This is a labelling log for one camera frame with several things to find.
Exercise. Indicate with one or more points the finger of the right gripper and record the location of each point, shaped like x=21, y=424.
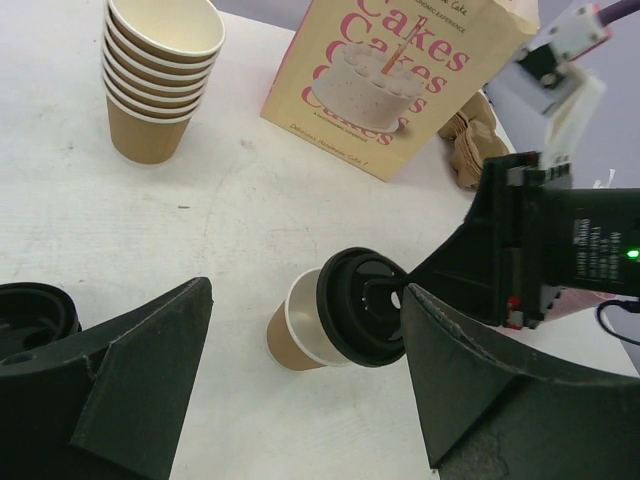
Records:
x=463, y=273

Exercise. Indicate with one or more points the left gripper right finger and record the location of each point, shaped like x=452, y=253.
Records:
x=491, y=407

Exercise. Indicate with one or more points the cakes paper gift bag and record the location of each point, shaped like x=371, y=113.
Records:
x=372, y=81

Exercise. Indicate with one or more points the pink cup holding straws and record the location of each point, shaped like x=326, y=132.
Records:
x=572, y=301

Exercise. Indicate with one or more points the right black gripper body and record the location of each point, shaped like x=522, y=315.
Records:
x=549, y=236

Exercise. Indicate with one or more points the single brown paper cup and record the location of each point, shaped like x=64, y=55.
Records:
x=295, y=337

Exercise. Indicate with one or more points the black coffee cup lid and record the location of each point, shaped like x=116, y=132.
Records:
x=354, y=298

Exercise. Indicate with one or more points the brown pulp cup carrier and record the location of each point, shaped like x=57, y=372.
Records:
x=472, y=131

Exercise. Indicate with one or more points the stack of black lids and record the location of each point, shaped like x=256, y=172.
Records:
x=34, y=315

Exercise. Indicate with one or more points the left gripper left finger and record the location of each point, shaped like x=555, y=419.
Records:
x=110, y=401

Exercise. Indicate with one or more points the stack of brown paper cups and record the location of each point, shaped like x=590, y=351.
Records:
x=156, y=59

